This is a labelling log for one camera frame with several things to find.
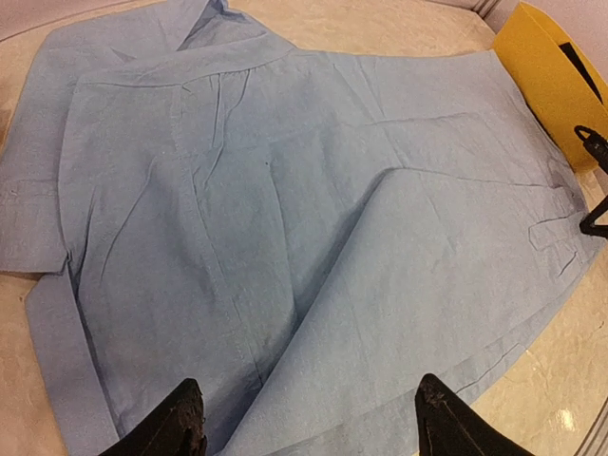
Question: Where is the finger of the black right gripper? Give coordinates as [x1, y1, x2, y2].
[579, 197, 608, 238]
[574, 125, 608, 171]

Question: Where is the yellow plastic basket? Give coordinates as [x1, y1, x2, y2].
[493, 2, 607, 173]

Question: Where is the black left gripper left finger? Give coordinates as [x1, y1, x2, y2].
[100, 378, 207, 456]

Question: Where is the light blue long sleeve shirt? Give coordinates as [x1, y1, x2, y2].
[1, 1, 602, 455]

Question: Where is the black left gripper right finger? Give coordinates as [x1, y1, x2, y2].
[414, 373, 532, 456]

